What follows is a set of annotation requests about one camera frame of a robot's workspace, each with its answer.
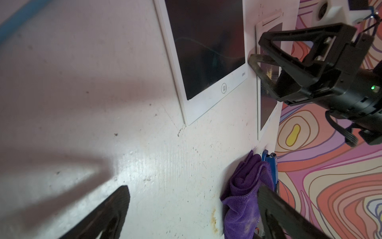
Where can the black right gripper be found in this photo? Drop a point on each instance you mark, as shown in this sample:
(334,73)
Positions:
(321,65)

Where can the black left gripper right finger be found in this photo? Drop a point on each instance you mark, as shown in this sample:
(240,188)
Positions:
(281,220)

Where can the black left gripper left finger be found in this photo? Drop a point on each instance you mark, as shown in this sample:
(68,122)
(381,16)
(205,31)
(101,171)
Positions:
(106,220)

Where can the purple microfiber cloth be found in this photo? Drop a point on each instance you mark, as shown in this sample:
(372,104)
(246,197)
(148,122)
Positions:
(241,197)

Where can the blue white drawing tablet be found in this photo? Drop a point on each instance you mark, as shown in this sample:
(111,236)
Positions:
(21,16)

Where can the blue black tape roll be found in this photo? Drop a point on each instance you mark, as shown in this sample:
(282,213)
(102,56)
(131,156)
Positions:
(271,158)

